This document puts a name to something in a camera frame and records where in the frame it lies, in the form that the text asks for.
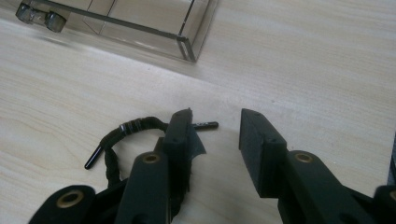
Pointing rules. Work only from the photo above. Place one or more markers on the clear plastic drawer box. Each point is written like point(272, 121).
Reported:
point(124, 25)

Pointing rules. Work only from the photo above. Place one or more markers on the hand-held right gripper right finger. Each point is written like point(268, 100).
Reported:
point(274, 168)

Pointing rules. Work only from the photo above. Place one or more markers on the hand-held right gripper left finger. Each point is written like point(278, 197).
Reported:
point(162, 174)

